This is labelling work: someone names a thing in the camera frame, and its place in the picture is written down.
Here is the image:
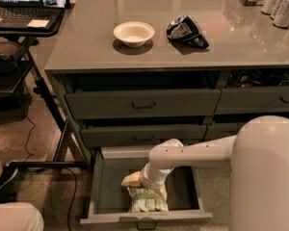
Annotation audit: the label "middle right grey drawer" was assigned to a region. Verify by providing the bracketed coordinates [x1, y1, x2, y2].
[203, 122, 243, 141]

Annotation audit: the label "green jalapeno chip bag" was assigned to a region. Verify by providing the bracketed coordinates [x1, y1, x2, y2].
[127, 187, 169, 213]

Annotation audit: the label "middle left grey drawer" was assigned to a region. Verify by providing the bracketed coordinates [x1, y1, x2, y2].
[80, 124, 206, 148]

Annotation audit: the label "white paper bowl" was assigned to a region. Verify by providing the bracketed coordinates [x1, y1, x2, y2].
[113, 21, 155, 47]

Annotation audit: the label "black power cable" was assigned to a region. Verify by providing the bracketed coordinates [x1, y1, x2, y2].
[22, 80, 79, 231]

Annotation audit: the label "top left grey drawer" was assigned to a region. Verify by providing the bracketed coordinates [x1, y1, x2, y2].
[66, 89, 221, 119]

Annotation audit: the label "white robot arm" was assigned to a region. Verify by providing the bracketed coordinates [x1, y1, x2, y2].
[121, 115, 289, 231]

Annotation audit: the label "person's knee beige trousers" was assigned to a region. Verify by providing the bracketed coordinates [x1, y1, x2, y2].
[0, 202, 44, 231]

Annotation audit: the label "black white sneaker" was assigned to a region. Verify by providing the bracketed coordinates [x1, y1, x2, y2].
[0, 167, 18, 191]

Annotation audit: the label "black laptop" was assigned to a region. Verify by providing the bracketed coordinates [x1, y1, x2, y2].
[0, 0, 64, 32]

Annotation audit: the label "top right grey drawer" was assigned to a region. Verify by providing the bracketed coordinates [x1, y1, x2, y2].
[215, 86, 289, 115]

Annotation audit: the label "white sticky note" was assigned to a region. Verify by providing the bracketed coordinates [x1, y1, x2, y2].
[27, 19, 49, 28]

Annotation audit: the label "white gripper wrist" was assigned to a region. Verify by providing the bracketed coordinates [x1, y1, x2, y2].
[121, 163, 171, 200]

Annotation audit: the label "open bottom left drawer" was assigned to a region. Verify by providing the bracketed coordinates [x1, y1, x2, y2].
[80, 150, 213, 231]

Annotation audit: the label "black laptop stand cart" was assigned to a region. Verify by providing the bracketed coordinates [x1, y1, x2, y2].
[0, 7, 89, 171]

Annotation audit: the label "black crumpled chip bag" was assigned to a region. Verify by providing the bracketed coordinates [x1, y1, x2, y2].
[166, 14, 209, 49]

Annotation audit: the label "grey drawer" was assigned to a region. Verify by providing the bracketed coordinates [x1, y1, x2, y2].
[80, 124, 206, 148]
[203, 122, 243, 141]
[215, 86, 289, 115]
[66, 89, 221, 119]

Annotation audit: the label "black smartphone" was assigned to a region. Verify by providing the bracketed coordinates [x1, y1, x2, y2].
[40, 0, 70, 9]

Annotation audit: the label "grey drawer cabinet counter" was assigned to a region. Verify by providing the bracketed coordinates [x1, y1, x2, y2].
[45, 0, 289, 159]

